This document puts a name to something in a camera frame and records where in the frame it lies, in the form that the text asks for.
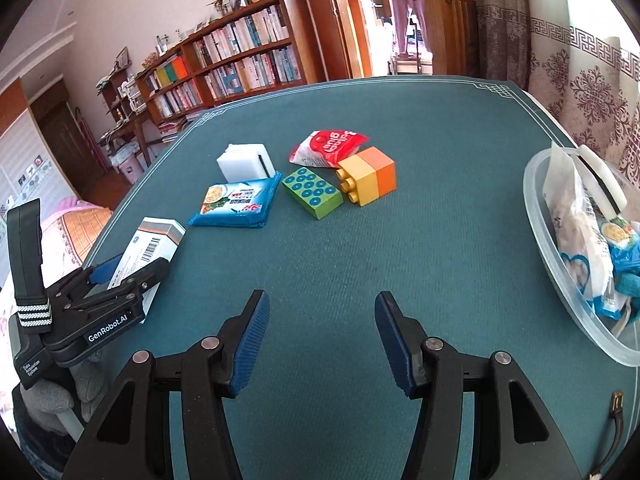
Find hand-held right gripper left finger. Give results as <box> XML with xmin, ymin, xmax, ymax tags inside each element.
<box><xmin>61</xmin><ymin>289</ymin><xmax>271</xmax><ymax>480</ymax></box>

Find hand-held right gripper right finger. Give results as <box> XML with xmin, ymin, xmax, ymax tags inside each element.
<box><xmin>375</xmin><ymin>290</ymin><xmax>583</xmax><ymax>480</ymax></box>

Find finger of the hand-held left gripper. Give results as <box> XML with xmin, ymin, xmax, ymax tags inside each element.
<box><xmin>62</xmin><ymin>258</ymin><xmax>169</xmax><ymax>314</ymax></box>
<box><xmin>48</xmin><ymin>255</ymin><xmax>124</xmax><ymax>305</ymax></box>

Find white barcode box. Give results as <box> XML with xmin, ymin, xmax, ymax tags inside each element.
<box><xmin>106</xmin><ymin>217</ymin><xmax>187</xmax><ymax>325</ymax></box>

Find small blue cracker packet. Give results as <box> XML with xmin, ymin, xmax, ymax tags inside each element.
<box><xmin>188</xmin><ymin>174</ymin><xmax>283</xmax><ymax>230</ymax></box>

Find white foam block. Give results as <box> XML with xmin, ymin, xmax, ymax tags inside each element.
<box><xmin>216</xmin><ymin>143</ymin><xmax>276</xmax><ymax>182</ymax></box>

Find green toy brick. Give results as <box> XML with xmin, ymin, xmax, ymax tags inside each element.
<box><xmin>281</xmin><ymin>167</ymin><xmax>345</xmax><ymax>221</ymax></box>

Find yellow and orange toy brick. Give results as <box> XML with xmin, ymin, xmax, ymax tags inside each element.
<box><xmin>335</xmin><ymin>146</ymin><xmax>397</xmax><ymax>207</ymax></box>

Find clear plastic bowl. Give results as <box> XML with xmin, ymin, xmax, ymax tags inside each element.
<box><xmin>522</xmin><ymin>147</ymin><xmax>640</xmax><ymax>367</ymax></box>

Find white paper packet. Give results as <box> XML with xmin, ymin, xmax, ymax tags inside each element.
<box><xmin>542</xmin><ymin>141</ymin><xmax>618</xmax><ymax>311</ymax></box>

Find teal cloth bag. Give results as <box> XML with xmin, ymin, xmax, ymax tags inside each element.
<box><xmin>577</xmin><ymin>144</ymin><xmax>640</xmax><ymax>336</ymax></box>

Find large blue cracker packet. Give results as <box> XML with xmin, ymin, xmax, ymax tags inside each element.
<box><xmin>597</xmin><ymin>215</ymin><xmax>640</xmax><ymax>318</ymax></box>

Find person's left hand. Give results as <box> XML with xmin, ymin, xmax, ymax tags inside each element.
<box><xmin>20</xmin><ymin>350</ymin><xmax>110</xmax><ymax>433</ymax></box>

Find pink bedding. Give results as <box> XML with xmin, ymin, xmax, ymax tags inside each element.
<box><xmin>0</xmin><ymin>195</ymin><xmax>113</xmax><ymax>311</ymax></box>

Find white storage bin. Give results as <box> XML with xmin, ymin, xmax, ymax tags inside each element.
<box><xmin>111</xmin><ymin>145</ymin><xmax>148</xmax><ymax>186</ymax></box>

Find dark wooden door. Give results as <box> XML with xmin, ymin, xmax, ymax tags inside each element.
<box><xmin>30</xmin><ymin>80</ymin><xmax>108</xmax><ymax>201</ymax></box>

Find stack of books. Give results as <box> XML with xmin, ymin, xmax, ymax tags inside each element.
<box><xmin>157</xmin><ymin>114</ymin><xmax>193</xmax><ymax>143</ymax></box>

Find small wooden shelf unit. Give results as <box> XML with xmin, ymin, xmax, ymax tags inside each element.
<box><xmin>97</xmin><ymin>67</ymin><xmax>151</xmax><ymax>161</ymax></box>

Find red snack packet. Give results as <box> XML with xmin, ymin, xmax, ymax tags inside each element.
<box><xmin>289</xmin><ymin>130</ymin><xmax>370</xmax><ymax>168</ymax></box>

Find rows of books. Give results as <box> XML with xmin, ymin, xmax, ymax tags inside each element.
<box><xmin>145</xmin><ymin>5</ymin><xmax>303</xmax><ymax>121</ymax></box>

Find wooden bookcase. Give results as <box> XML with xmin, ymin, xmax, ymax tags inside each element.
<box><xmin>135</xmin><ymin>0</ymin><xmax>323</xmax><ymax>133</ymax></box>

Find patterned curtain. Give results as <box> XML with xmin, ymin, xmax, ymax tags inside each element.
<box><xmin>470</xmin><ymin>0</ymin><xmax>640</xmax><ymax>196</ymax></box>

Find hanging pink pants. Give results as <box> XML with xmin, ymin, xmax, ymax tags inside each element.
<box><xmin>392</xmin><ymin>0</ymin><xmax>431</xmax><ymax>56</ymax></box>

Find brown cable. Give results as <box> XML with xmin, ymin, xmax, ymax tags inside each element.
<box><xmin>585</xmin><ymin>390</ymin><xmax>626</xmax><ymax>480</ymax></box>

